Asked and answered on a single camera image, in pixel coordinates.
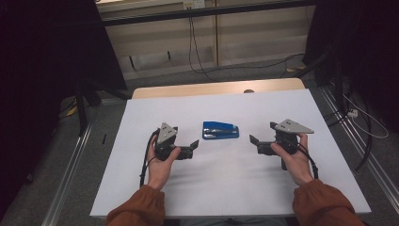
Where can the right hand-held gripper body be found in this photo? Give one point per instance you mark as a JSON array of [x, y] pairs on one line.
[[291, 127]]

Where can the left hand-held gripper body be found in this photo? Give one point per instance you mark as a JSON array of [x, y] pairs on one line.
[[164, 135]]

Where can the blue stapler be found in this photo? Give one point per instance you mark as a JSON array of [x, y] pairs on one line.
[[219, 131]]

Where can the person's left hand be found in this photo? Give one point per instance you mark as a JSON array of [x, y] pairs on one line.
[[158, 172]]

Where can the person's right hand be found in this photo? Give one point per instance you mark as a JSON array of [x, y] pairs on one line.
[[298, 166]]

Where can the round table grommet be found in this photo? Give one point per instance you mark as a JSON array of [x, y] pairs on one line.
[[249, 91]]

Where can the small black floor object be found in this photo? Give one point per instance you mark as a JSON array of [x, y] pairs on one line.
[[103, 139]]

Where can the black stand legs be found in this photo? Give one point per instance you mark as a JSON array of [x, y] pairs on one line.
[[82, 109], [337, 84]]

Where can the yellow floor tape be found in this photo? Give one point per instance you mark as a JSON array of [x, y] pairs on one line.
[[72, 111]]

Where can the black curtain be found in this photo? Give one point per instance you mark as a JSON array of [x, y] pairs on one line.
[[370, 47], [37, 69]]

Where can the black metal beam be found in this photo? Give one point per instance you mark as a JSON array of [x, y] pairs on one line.
[[204, 12]]

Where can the aluminium floor rail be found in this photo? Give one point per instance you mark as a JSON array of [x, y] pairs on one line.
[[357, 141], [64, 179]]

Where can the white wall socket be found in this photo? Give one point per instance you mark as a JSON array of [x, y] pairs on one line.
[[194, 4]]

